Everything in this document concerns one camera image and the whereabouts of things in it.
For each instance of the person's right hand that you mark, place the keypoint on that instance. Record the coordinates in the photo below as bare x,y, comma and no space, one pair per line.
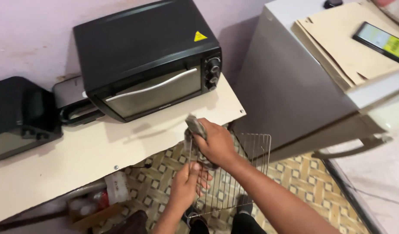
219,144

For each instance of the person's left hand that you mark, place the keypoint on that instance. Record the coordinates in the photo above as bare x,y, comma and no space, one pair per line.
183,190

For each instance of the person's right fingers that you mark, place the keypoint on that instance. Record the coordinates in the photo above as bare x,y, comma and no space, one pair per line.
204,148

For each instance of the grey cleaning cloth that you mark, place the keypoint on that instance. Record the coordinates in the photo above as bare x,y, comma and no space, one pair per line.
195,126

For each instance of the person's black trouser legs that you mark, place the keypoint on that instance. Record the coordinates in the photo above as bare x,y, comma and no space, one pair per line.
246,224

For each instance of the grey refrigerator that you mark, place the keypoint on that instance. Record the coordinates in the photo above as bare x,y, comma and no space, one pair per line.
290,91

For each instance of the dark brown bag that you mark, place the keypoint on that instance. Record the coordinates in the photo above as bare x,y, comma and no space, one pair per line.
129,224

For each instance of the yellow triangle warning sticker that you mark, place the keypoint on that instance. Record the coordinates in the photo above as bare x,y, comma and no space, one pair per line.
199,36

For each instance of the black toaster oven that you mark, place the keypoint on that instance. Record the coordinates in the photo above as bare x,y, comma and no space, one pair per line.
137,42

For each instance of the brown cardboard box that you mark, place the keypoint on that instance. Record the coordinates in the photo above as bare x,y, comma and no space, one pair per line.
95,216

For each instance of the black sandwich maker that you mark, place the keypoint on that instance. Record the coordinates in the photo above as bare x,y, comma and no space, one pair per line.
69,94

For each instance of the flattened brown cardboard sheets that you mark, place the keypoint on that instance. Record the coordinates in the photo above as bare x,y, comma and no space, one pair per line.
335,48

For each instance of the large black countertop appliance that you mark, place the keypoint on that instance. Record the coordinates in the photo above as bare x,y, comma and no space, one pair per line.
17,113

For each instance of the small black object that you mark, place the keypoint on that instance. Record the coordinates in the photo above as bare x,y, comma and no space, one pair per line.
332,3

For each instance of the black smartphone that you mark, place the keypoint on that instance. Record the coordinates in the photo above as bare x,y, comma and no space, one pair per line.
381,42

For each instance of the metal table frame bar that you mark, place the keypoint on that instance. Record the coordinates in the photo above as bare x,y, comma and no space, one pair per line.
40,209

